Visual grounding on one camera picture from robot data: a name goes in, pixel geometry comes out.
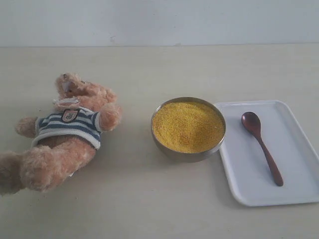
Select dark red wooden spoon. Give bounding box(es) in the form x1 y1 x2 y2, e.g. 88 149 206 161
241 112 284 187

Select brown plush teddy bear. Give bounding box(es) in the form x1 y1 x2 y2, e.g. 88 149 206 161
0 73 122 195

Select steel bowl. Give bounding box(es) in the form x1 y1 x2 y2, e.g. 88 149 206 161
151 97 226 162

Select yellow millet grains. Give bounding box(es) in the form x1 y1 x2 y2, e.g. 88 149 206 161
152 102 225 153

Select white plastic tray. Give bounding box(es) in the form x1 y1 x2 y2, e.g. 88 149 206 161
216 100 319 207

